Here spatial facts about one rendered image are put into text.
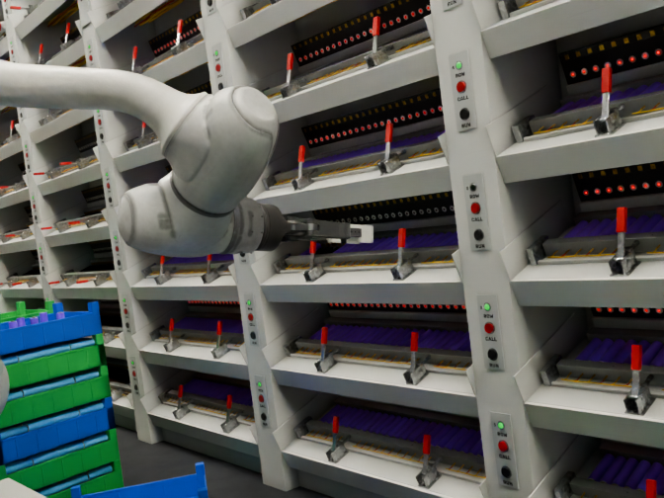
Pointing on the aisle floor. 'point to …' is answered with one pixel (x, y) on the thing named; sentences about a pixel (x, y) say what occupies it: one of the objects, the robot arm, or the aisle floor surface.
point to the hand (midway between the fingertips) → (351, 233)
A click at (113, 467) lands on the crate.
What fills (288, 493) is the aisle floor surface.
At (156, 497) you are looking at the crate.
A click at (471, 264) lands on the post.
